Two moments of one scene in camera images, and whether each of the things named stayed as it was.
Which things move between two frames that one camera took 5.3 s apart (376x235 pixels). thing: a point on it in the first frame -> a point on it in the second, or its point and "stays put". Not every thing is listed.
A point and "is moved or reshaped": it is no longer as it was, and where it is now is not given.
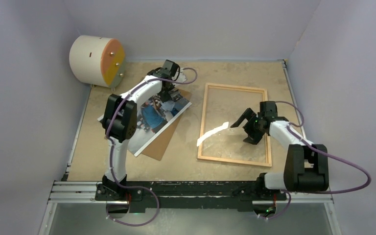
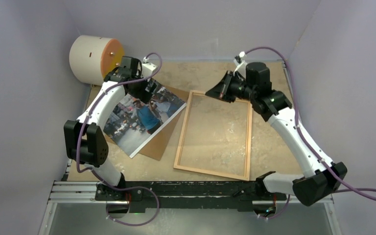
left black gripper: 165,95 -> 142,95
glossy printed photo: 153,116 stays put
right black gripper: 249,114 -> 223,90
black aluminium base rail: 128,197 stays put
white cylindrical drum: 98,61 stays put
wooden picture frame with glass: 202,127 is moved or reshaped
